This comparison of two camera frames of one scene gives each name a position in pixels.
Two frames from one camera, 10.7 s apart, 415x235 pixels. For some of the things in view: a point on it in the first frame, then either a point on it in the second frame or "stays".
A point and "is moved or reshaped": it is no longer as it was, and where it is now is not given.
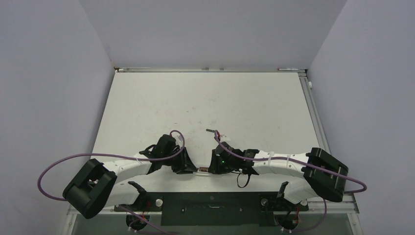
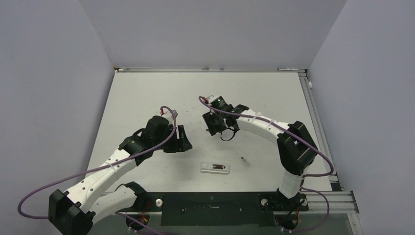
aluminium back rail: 145,70 stays
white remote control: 202,173 is moved or reshaped
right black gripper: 215,168 -> 209,117
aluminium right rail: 349,203 stays
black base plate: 214,209 stays
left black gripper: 185,165 -> 179,145
